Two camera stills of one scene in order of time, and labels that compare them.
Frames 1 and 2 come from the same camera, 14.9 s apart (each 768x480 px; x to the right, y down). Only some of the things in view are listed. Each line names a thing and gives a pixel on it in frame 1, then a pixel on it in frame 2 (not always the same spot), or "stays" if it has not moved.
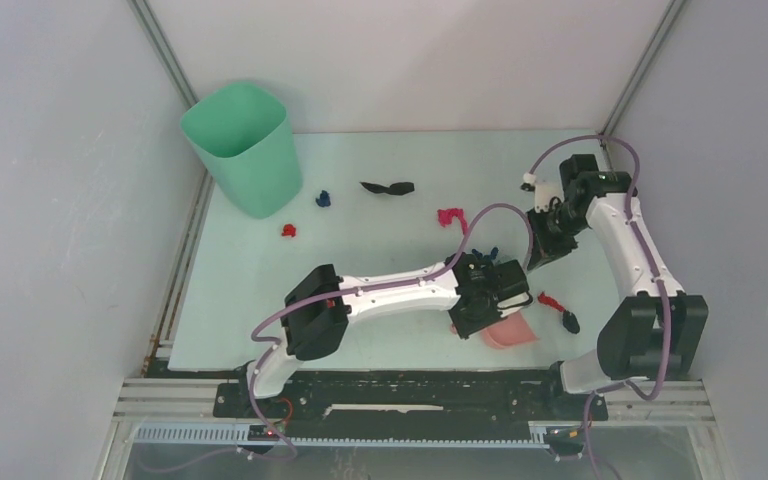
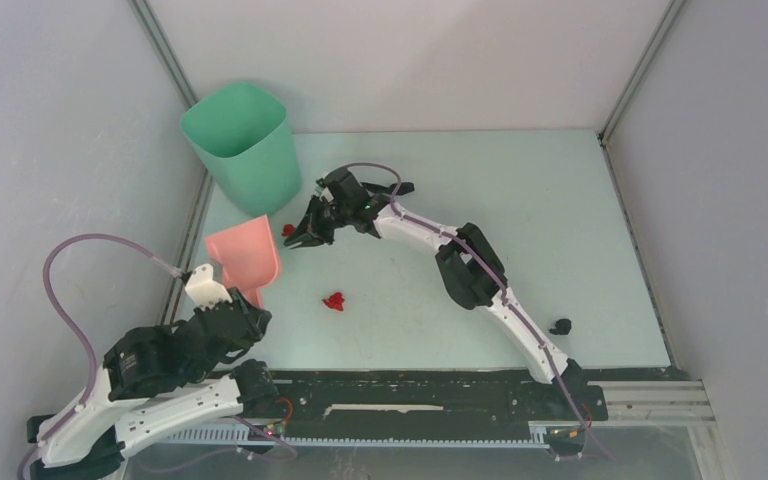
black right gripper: x=546 y=250 to x=316 y=232
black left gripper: x=465 y=327 to x=261 y=319
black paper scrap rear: x=396 y=188 stays
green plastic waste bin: x=245 y=132 stays
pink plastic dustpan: x=512 y=330 to x=248 y=258
